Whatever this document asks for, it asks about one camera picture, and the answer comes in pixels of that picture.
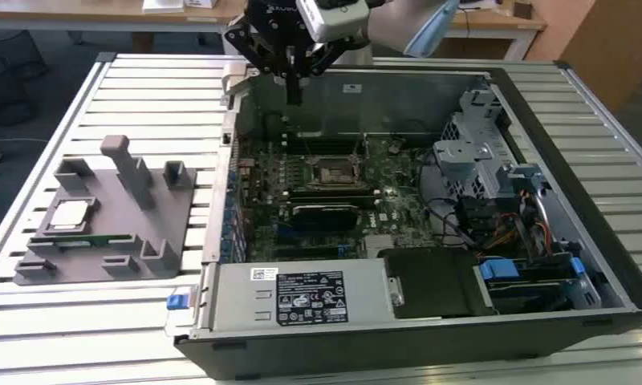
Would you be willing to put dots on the black open PC case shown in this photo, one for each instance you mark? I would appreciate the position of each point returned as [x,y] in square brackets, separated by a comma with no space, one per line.
[353,353]

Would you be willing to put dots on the grey parts rack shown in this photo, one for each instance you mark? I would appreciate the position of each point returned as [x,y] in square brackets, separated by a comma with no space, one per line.
[118,224]

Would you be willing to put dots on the green motherboard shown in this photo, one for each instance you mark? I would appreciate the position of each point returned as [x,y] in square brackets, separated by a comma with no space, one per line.
[401,212]

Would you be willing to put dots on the black expansion slot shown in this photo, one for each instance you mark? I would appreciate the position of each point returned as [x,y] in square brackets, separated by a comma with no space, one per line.
[310,253]

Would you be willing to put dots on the black rating label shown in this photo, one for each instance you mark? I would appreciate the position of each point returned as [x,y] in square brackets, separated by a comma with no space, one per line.
[313,297]

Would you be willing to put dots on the plain white box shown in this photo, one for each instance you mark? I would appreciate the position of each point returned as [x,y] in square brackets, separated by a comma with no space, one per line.
[163,6]

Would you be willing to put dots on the blue plastic clip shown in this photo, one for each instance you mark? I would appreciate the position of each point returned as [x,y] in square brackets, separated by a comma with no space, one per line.
[576,268]

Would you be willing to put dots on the silver chipset heat sink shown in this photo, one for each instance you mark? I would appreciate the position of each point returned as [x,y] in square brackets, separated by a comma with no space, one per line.
[380,242]

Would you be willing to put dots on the blue disk carrier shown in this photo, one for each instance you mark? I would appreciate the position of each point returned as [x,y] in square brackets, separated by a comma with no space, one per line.
[500,268]

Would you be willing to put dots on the silver CPU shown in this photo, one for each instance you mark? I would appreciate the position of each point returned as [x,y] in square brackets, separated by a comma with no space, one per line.
[73,214]

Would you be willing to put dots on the white case wall sticker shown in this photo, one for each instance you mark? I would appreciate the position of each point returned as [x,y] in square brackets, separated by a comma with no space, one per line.
[353,88]

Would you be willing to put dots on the small black box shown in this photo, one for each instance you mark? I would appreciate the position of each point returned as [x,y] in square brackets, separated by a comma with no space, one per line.
[524,10]

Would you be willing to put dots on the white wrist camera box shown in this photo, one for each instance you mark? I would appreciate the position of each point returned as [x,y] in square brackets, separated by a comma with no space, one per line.
[332,24]

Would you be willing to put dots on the green RAM stick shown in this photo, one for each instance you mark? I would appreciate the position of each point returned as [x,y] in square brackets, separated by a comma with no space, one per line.
[99,239]

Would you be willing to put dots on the CPU socket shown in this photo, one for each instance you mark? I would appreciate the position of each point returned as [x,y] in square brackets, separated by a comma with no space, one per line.
[332,174]

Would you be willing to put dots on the silver case release latch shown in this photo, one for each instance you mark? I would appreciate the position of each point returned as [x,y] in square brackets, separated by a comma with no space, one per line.
[179,318]

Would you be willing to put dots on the black connector bundle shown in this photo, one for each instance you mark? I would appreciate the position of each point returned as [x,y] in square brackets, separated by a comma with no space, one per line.
[476,216]

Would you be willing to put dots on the silver coin battery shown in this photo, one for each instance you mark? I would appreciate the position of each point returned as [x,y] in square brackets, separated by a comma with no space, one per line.
[393,148]

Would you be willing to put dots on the silver metal bracket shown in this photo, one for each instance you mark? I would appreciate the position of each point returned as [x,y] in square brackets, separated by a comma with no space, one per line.
[396,290]

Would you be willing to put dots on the black plastic shroud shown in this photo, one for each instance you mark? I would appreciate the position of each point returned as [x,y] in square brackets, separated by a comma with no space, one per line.
[433,284]

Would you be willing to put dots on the white barcode sticker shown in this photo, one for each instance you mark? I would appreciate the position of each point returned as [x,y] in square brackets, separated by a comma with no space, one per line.
[264,274]

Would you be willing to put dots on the blue latch tab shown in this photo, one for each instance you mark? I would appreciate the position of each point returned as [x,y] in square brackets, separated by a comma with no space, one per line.
[177,302]

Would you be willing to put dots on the white box with label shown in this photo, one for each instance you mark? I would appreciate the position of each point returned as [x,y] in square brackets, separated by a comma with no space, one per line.
[201,3]

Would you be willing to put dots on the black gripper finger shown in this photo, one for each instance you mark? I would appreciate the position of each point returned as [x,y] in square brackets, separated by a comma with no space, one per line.
[326,60]
[252,48]

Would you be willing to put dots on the black graphics card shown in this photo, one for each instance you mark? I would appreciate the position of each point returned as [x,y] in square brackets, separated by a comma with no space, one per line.
[324,218]

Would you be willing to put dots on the silver power supply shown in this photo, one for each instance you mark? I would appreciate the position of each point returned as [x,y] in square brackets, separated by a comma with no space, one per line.
[230,305]

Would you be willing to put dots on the silver perforated drive cage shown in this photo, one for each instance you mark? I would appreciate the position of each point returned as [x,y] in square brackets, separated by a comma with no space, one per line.
[476,116]

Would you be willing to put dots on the black RAM slot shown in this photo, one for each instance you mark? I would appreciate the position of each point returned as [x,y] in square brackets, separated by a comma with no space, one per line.
[332,145]
[332,141]
[332,137]
[332,194]
[332,190]

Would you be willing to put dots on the wooden cabinet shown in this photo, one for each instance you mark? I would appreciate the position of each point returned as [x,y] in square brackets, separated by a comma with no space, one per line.
[611,48]

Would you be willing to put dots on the black hard disk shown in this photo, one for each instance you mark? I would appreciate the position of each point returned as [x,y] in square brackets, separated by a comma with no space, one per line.
[531,298]

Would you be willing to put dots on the wooden desk white frame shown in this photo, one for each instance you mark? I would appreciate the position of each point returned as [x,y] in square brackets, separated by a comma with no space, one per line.
[493,24]
[86,16]

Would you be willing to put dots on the dark RAM module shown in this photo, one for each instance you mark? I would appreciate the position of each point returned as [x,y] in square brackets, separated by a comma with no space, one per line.
[332,201]

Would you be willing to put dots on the thin metal locking lever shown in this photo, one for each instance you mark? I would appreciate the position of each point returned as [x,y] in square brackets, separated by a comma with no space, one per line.
[310,146]

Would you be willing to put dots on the silver disk bay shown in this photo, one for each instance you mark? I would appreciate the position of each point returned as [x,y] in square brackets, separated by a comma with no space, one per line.
[590,293]

